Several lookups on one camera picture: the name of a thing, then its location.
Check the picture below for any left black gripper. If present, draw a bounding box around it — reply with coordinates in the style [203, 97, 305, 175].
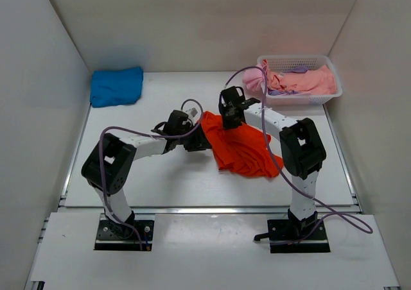
[177, 122, 212, 152]

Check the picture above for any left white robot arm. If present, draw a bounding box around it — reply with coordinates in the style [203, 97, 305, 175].
[81, 108, 212, 240]

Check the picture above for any light pink t-shirt in basket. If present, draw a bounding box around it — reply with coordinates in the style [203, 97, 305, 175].
[268, 64, 338, 96]

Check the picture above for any white plastic basket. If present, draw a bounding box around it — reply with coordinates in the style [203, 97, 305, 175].
[258, 55, 343, 105]

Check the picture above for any pink t-shirt over basket edge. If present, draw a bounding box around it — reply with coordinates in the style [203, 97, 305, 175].
[242, 60, 269, 92]

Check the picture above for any aluminium rail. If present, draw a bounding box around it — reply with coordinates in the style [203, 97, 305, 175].
[57, 205, 361, 214]

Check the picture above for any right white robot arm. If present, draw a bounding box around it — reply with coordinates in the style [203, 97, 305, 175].
[218, 87, 326, 239]

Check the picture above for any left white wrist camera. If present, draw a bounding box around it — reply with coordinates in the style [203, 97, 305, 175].
[184, 108, 199, 118]

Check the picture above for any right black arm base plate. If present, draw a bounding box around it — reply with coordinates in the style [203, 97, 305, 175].
[254, 219, 331, 253]

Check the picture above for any orange t-shirt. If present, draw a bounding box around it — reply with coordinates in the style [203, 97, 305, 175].
[201, 111, 283, 178]

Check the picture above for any folded blue t-shirt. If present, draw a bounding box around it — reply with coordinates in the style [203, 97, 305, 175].
[90, 67, 144, 108]

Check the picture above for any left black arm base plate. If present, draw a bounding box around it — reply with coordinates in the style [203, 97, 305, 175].
[94, 219, 155, 252]

